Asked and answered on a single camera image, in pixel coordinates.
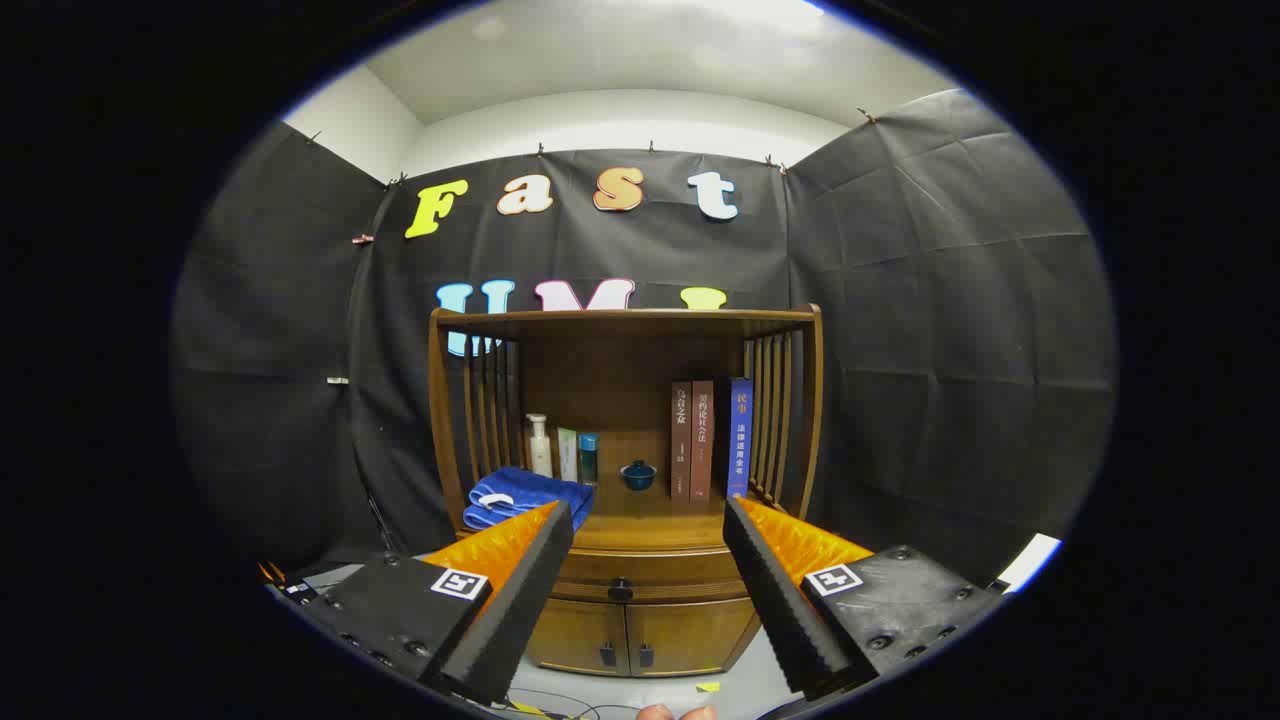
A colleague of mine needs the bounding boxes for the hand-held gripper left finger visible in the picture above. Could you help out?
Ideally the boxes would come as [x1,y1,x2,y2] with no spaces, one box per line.
[265,500,576,706]

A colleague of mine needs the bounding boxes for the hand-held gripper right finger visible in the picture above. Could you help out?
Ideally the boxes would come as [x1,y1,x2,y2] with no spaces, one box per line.
[722,495,1006,701]

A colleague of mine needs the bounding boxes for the wooden cabinet door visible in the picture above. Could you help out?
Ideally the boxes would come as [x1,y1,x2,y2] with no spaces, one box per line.
[627,598,758,677]
[527,598,631,677]

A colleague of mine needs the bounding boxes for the wooden countertop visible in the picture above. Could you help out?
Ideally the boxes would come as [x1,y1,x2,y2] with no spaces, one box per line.
[458,478,791,553]

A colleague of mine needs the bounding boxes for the wooden cabinet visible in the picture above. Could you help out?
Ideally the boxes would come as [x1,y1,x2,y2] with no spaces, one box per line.
[428,303,825,679]

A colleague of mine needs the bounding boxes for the folded blue towel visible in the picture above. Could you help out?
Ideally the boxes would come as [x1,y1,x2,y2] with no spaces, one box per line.
[463,466,596,533]

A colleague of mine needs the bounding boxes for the blue book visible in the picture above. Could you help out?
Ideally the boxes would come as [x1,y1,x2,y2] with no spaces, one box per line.
[715,377,754,500]

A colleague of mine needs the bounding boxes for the reddish brown book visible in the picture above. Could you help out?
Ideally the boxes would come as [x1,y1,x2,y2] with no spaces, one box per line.
[690,379,716,504]

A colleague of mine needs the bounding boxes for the dark brown book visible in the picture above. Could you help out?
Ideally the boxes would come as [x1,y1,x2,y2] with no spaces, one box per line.
[671,381,694,503]

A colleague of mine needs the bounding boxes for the black floor cable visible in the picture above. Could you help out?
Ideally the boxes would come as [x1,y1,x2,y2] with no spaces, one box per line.
[505,686,601,720]

